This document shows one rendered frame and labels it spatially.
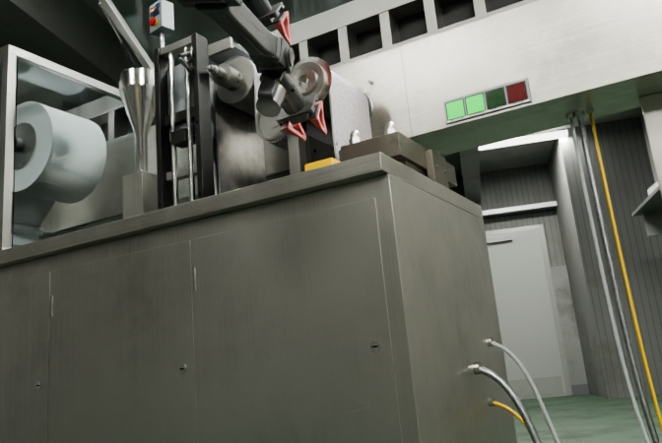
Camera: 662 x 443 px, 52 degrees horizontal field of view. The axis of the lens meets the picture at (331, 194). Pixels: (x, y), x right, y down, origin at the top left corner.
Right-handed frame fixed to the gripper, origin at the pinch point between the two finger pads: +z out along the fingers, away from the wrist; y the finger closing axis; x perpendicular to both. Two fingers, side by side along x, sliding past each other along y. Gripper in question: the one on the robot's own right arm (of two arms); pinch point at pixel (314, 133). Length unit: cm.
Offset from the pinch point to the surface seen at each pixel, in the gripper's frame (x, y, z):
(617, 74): 30, 68, 31
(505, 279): 441, -154, 610
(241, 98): 24.0, -28.4, -2.6
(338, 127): 11.5, 0.3, 8.3
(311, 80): 19.9, -3.3, -3.2
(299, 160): -0.4, -8.0, 6.6
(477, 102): 33, 31, 29
